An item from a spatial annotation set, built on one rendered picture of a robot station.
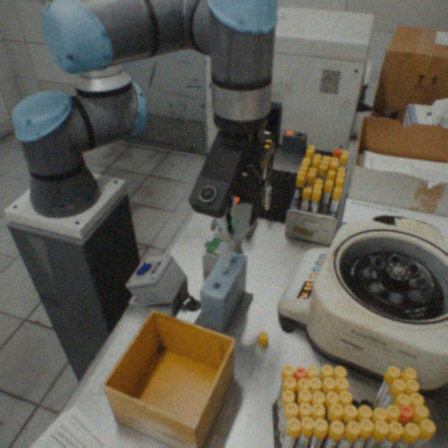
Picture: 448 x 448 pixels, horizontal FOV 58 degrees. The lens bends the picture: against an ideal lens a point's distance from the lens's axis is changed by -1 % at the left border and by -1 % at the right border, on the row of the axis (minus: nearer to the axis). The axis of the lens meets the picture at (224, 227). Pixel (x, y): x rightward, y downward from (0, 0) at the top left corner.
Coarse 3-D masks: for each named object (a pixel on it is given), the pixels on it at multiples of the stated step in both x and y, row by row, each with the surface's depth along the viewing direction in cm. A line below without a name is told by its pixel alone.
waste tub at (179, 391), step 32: (160, 320) 61; (128, 352) 55; (160, 352) 65; (192, 352) 63; (224, 352) 59; (128, 384) 58; (160, 384) 61; (192, 384) 61; (224, 384) 57; (128, 416) 54; (160, 416) 49; (192, 416) 57
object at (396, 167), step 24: (384, 120) 98; (360, 144) 103; (384, 144) 101; (408, 144) 99; (432, 144) 97; (360, 168) 81; (384, 168) 96; (408, 168) 96; (432, 168) 96; (360, 192) 85; (384, 192) 83; (408, 192) 82; (432, 192) 80
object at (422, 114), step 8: (408, 104) 125; (440, 104) 115; (408, 112) 123; (416, 112) 120; (424, 112) 120; (432, 112) 118; (440, 112) 114; (408, 120) 121; (416, 120) 116; (424, 120) 116; (432, 120) 117; (440, 120) 110
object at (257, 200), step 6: (258, 186) 57; (258, 192) 57; (246, 198) 58; (252, 198) 58; (258, 198) 57; (264, 198) 58; (252, 204) 58; (258, 204) 58; (252, 210) 59; (258, 210) 59; (252, 216) 60; (252, 222) 60
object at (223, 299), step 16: (240, 256) 69; (240, 272) 67; (208, 288) 63; (224, 288) 63; (240, 288) 70; (208, 304) 64; (224, 304) 63; (240, 304) 72; (208, 320) 67; (224, 320) 66; (240, 320) 70
